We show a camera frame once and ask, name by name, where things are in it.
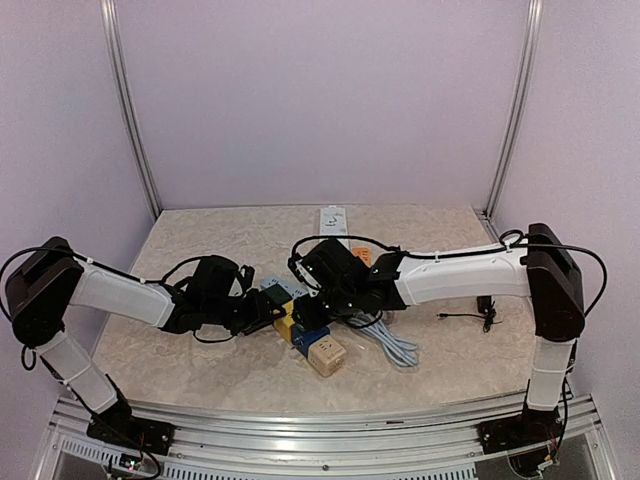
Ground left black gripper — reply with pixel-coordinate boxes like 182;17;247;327
204;288;286;336

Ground yellow cube socket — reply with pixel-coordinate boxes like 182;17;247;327
273;300;295;344

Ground dark green cube socket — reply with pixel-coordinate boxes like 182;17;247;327
263;284;292;306

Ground blue cube socket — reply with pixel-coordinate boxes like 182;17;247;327
291;324;330;358

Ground black power adapter with cable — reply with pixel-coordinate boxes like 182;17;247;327
437;296;497;334

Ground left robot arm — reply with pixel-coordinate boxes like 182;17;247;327
1;237;286;445

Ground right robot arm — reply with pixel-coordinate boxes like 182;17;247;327
288;223;594;444

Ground beige cube socket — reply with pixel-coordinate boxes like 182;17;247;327
307;335;347;378

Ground orange power adapter socket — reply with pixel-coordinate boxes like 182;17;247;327
351;247;372;267

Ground light blue power strip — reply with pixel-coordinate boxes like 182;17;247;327
259;276;308;300

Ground long white power strip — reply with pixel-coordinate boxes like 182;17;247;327
319;206;350;249

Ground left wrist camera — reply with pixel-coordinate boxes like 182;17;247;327
236;265;255;296

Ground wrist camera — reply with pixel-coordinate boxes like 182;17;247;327
236;265;255;296
287;253;320;291

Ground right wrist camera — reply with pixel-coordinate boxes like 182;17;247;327
287;253;320;291

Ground light blue coiled cable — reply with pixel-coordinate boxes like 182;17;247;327
349;314;420;370

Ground aluminium front rail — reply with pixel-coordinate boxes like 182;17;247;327
30;394;622;479

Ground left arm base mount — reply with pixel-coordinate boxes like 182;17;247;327
86;416;175;456

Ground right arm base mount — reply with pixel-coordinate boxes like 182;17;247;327
477;415;563;455

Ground left aluminium frame post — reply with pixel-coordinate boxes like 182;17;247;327
99;0;163;220

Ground aluminium frame post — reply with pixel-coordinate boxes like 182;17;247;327
482;0;544;222
99;0;163;220

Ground right aluminium frame post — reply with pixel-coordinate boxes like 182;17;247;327
482;0;544;222

